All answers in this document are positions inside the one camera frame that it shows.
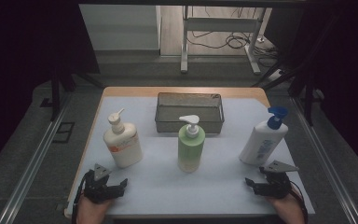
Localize green pump bottle white pump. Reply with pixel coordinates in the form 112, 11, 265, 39
177, 114, 206, 174

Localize dark metal stand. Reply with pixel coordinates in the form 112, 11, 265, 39
251, 59, 324, 127
49, 62, 104, 122

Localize black floor cables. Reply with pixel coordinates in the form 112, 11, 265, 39
189, 6, 282, 68

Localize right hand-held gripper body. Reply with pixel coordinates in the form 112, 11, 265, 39
258, 160, 299, 200

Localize white power strip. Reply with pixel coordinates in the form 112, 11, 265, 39
269, 69, 285, 82

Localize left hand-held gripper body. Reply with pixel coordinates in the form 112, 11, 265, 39
82, 162, 119, 205

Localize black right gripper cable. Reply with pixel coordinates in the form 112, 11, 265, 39
288, 180, 310, 224

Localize white bottle blue pump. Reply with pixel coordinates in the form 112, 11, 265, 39
239, 105, 290, 166

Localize dark floor socket plate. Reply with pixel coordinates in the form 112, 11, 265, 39
51, 121, 76, 145

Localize dark curtain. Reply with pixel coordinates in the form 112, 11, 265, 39
265, 0, 358, 183
0, 0, 101, 178

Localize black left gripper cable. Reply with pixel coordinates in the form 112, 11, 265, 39
71, 169, 95, 224

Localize person's right hand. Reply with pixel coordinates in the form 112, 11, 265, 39
267, 190, 306, 224

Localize grey metal mesh basket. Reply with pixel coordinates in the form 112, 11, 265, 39
154, 91, 226, 134

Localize white metal desk frame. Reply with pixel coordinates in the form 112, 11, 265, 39
180, 6, 262, 76

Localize aluminium floor rail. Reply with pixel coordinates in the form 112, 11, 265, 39
289, 96, 358, 224
0, 92, 73, 224

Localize person's left hand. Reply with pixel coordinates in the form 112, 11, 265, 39
76, 196, 115, 224

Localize white panel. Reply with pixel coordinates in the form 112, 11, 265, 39
78, 4, 162, 52

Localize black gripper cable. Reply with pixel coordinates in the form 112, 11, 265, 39
71, 169, 95, 224
288, 180, 310, 224

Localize cream pump bottle orange label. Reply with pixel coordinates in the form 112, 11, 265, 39
103, 107, 144, 169

